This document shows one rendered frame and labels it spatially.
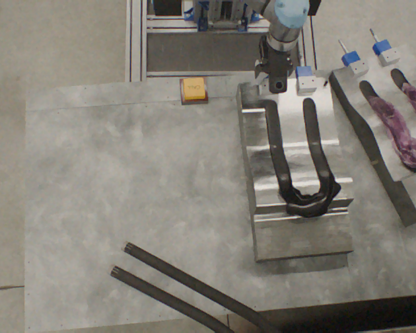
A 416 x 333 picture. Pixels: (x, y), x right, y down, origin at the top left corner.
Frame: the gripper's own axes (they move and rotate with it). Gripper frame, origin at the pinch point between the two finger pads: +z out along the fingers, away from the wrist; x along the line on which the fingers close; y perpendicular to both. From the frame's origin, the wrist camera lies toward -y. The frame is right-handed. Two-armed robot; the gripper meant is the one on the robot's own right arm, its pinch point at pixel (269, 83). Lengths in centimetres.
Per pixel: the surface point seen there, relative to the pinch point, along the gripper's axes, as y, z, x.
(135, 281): -50, 7, 41
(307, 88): -2.4, 0.0, -10.5
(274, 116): -8.9, 2.9, -0.7
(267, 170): -25.5, -0.4, 4.0
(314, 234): -42.6, 5.1, -7.6
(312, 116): -9.7, 3.0, -11.6
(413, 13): 78, 91, -99
